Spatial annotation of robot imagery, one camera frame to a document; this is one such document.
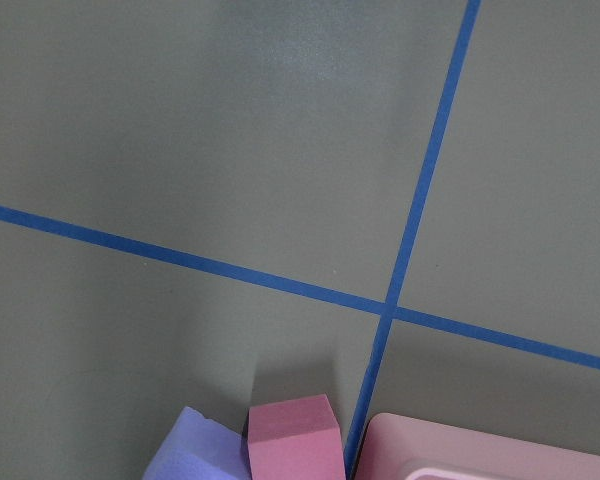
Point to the pink foam block near red bin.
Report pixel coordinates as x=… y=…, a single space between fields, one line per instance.
x=295 y=439

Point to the red plastic bin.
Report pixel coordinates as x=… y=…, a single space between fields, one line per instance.
x=399 y=447

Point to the purple foam block near red bin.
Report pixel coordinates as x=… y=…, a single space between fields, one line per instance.
x=199 y=448

